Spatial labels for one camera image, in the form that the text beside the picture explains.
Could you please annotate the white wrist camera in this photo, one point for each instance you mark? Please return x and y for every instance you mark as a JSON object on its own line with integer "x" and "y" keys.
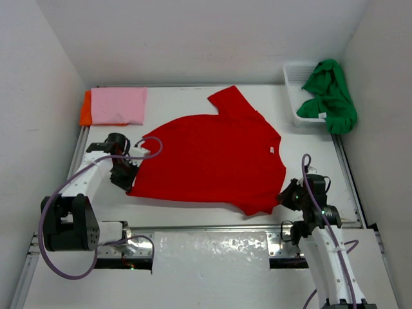
{"x": 139, "y": 152}
{"x": 310, "y": 170}

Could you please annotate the metal base plate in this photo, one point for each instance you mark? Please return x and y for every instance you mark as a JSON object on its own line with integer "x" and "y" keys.
{"x": 279, "y": 245}
{"x": 134, "y": 244}

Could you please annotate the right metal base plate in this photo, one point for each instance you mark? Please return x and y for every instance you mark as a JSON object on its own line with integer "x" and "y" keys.
{"x": 279, "y": 245}

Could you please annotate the red t shirt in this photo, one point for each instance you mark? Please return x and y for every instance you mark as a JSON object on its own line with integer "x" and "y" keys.
{"x": 230, "y": 157}

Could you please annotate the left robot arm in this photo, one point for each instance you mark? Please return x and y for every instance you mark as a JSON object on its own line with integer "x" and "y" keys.
{"x": 70, "y": 223}

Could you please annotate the green t shirt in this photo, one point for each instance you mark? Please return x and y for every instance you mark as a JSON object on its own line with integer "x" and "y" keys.
{"x": 331, "y": 97}

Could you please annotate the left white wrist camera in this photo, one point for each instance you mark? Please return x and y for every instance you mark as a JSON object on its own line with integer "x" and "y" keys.
{"x": 139, "y": 152}

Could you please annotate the orange t shirt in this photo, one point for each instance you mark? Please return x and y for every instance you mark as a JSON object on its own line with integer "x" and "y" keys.
{"x": 85, "y": 119}

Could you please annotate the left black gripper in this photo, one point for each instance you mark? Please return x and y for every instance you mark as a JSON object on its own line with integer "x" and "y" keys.
{"x": 125, "y": 183}

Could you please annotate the white plastic bin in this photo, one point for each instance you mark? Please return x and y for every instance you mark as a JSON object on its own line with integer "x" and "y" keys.
{"x": 296, "y": 74}

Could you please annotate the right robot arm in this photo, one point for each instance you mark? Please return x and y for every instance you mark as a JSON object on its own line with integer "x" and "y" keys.
{"x": 319, "y": 237}

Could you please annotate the pink t shirt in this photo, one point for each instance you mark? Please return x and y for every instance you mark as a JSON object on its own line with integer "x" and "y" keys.
{"x": 118, "y": 105}

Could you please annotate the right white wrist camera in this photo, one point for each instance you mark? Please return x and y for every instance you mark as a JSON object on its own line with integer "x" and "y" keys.
{"x": 310, "y": 170}

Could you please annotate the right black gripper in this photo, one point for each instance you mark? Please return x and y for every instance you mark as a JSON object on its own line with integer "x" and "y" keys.
{"x": 283, "y": 197}

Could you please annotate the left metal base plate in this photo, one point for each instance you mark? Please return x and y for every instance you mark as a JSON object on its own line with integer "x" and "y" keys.
{"x": 134, "y": 244}

